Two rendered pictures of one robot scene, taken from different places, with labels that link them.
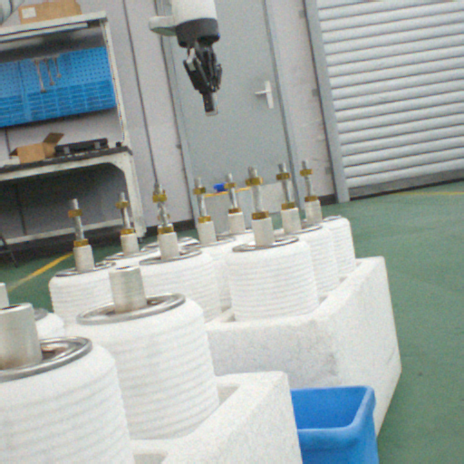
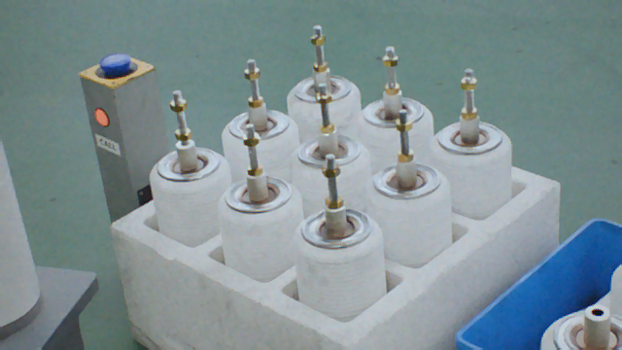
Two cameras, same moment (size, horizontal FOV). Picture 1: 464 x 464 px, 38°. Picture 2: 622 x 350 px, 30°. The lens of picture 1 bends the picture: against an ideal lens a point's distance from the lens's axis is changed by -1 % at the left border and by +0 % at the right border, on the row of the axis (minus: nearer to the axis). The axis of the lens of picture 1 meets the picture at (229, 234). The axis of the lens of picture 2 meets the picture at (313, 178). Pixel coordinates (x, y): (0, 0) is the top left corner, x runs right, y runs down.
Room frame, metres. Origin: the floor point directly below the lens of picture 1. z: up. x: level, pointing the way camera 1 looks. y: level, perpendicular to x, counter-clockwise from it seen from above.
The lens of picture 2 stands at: (0.44, 1.11, 0.91)
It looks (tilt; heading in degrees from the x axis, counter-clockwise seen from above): 31 degrees down; 294
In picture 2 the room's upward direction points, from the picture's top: 6 degrees counter-clockwise
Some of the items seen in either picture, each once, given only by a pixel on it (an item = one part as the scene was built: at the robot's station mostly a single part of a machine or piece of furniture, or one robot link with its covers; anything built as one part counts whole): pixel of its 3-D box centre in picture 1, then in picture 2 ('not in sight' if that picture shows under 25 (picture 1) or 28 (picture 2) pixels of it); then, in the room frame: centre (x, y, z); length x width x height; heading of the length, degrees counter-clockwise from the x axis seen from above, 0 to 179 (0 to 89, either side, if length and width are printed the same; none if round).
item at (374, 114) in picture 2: (293, 232); (394, 113); (0.86, -0.08, 0.25); 0.08 x 0.08 x 0.01
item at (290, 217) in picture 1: (291, 222); (393, 104); (0.86, -0.08, 0.26); 0.02 x 0.02 x 0.03
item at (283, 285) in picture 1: (279, 324); (471, 203); (0.75, -0.04, 0.16); 0.10 x 0.10 x 0.18
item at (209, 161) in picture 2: (168, 243); (189, 165); (1.06, 0.10, 0.25); 0.08 x 0.08 x 0.01
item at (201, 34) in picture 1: (200, 47); not in sight; (1.20, -0.01, 0.57); 0.08 x 0.08 x 0.09
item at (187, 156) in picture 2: not in sight; (187, 156); (1.06, 0.10, 0.26); 0.02 x 0.02 x 0.03
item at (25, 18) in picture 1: (51, 14); not in sight; (5.71, 1.14, 1.96); 0.46 x 0.28 x 0.16; 90
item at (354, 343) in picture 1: (229, 361); (339, 263); (0.91, 0.03, 0.09); 0.39 x 0.39 x 0.18; 69
